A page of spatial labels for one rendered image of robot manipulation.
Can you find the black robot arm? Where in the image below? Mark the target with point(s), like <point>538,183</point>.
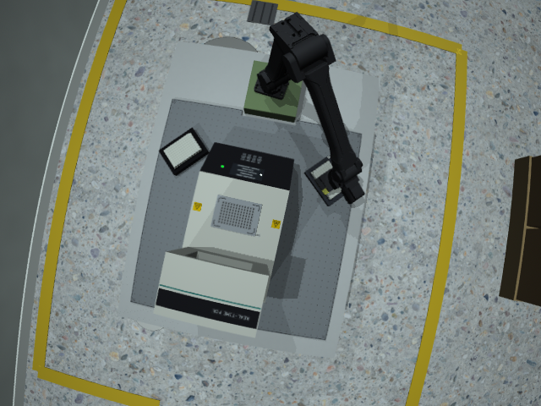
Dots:
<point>300,62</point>

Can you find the white thermal cycler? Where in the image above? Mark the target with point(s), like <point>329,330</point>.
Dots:
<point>234,225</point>

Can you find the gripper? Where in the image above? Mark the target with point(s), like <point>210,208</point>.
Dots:
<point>323,182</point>

